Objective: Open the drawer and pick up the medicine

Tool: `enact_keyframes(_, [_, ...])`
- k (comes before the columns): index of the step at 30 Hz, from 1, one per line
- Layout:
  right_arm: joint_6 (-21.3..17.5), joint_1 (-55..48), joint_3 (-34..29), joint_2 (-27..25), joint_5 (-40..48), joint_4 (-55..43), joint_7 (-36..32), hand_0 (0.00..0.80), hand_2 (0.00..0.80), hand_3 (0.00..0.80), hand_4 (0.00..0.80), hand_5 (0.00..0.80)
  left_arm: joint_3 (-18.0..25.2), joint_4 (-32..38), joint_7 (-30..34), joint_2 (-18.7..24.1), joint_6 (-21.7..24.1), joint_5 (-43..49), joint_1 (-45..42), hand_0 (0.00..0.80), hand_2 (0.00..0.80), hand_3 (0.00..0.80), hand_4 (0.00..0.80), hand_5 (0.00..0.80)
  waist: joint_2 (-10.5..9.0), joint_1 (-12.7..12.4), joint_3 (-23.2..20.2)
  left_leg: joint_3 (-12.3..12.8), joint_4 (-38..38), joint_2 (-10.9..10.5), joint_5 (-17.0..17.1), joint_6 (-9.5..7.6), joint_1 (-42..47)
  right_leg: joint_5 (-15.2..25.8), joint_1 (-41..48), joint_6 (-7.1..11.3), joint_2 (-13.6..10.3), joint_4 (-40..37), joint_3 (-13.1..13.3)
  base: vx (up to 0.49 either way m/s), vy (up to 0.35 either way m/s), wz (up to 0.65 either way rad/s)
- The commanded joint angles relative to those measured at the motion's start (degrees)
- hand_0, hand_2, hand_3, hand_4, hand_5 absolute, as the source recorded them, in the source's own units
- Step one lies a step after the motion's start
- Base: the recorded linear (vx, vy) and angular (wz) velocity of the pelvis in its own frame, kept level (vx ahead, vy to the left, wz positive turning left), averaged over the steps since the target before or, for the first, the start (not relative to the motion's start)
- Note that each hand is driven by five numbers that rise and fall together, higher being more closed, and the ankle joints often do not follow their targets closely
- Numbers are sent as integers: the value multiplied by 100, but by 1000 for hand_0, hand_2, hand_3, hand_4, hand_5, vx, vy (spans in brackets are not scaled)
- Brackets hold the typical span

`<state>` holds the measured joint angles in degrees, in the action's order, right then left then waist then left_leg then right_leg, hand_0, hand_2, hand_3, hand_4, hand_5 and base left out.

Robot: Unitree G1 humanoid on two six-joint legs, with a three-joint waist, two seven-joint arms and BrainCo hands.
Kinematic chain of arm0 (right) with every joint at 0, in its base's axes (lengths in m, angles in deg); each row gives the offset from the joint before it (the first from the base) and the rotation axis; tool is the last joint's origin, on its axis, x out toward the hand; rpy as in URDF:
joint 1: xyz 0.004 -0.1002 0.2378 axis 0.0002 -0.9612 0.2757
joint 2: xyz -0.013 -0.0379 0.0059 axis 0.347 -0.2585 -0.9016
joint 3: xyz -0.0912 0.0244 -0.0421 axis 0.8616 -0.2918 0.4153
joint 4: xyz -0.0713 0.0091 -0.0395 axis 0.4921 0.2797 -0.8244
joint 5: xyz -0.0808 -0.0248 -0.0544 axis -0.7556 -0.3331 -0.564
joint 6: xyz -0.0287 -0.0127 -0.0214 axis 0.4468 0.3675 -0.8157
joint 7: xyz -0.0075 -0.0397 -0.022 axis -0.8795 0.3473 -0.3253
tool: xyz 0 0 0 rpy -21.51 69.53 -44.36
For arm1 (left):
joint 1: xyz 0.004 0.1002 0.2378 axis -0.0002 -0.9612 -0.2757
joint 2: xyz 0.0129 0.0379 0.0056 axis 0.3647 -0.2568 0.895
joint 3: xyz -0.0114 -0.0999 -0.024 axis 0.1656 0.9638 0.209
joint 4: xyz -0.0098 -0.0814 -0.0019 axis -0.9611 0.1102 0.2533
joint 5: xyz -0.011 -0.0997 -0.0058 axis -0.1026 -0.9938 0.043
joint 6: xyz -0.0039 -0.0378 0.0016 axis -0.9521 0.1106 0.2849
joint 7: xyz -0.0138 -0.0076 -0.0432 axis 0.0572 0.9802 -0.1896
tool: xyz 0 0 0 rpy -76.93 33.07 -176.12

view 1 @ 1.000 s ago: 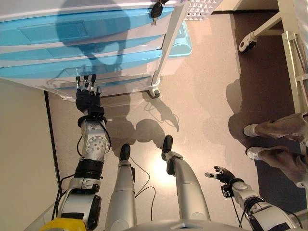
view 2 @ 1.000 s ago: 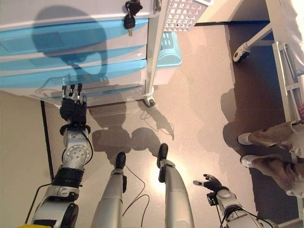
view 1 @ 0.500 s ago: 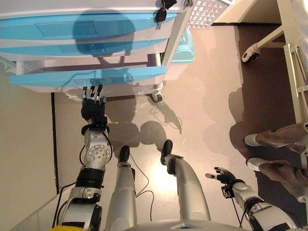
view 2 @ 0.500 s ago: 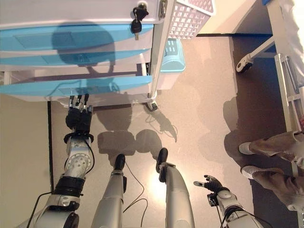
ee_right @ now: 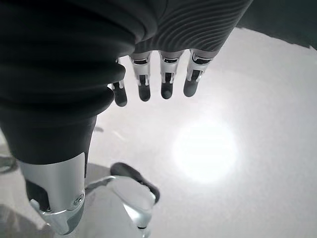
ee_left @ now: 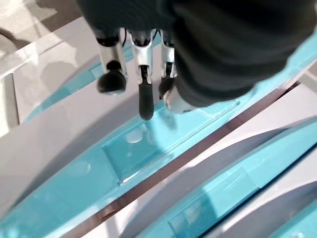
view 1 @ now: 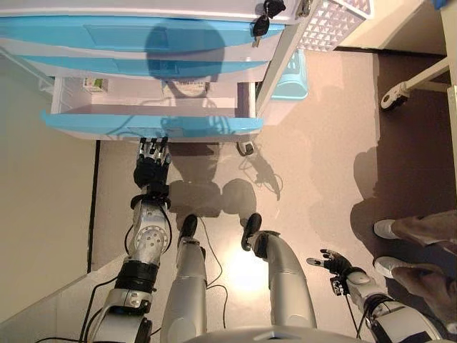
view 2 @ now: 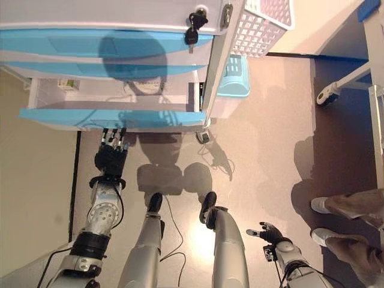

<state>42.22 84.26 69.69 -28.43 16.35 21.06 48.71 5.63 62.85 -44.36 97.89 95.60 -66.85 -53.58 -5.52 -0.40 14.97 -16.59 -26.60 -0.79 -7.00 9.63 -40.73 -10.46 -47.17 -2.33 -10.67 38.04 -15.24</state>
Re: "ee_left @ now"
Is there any white plastic tray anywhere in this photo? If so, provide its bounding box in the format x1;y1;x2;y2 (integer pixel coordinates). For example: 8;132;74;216
0;17;136;122

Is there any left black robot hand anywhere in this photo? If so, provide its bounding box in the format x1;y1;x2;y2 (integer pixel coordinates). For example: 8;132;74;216
76;0;317;122

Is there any deep drawer with blue handle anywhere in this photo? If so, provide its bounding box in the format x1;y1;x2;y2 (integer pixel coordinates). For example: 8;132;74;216
0;47;317;238

